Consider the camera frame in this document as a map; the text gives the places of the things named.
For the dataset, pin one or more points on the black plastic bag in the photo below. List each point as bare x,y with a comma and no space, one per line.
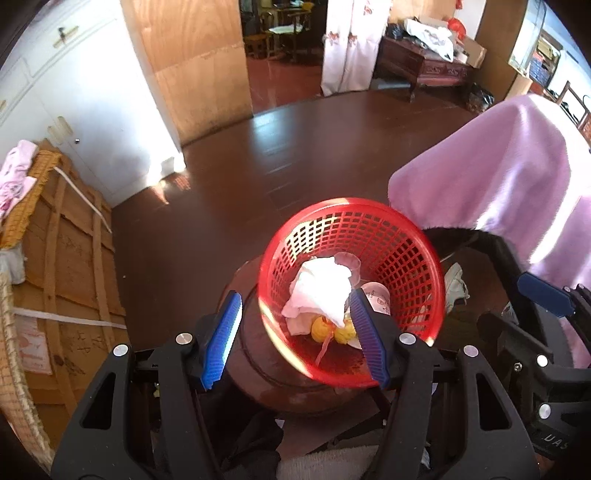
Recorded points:
481,98

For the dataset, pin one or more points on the yellow pineapple toy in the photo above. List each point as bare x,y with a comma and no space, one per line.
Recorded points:
318,328

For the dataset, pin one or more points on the white tissue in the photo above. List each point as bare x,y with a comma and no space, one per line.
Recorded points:
318,286

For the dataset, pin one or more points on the large cardboard crate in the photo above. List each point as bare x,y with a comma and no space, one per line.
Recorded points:
69,277

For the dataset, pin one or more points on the pink printed cloth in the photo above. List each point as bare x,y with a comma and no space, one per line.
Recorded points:
14,175

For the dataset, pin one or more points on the floral white curtain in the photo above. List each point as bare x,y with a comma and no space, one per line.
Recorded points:
346,55

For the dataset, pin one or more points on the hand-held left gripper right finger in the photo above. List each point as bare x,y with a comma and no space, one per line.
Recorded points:
369,332

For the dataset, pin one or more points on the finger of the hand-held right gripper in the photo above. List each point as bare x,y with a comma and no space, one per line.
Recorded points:
542,293
512,337

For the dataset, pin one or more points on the white paper cup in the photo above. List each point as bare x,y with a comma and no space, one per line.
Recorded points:
376,295

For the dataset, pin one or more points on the white cabinet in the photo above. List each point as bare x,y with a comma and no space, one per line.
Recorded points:
92,92

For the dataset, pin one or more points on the white plastic bag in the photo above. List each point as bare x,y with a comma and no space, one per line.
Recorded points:
431,34

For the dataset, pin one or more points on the wooden chair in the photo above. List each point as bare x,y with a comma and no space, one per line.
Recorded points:
291,27

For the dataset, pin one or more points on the carved wooden bench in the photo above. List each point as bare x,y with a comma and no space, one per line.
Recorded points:
429,69

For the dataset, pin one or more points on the brown round stool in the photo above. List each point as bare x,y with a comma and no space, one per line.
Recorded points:
277,383

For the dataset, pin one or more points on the cardboard box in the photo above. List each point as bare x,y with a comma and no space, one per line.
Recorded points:
471,50

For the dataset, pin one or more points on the purple printed tablecloth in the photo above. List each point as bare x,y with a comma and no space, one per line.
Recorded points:
508,161

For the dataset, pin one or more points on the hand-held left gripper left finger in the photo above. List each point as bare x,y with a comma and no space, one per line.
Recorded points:
221,341

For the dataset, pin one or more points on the clear plastic cup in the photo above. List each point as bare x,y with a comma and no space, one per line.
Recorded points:
348,265

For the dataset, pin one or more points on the white rag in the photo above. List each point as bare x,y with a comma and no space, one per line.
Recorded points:
455,286

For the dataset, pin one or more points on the red plastic mesh basket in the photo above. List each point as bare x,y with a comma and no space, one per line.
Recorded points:
401,240

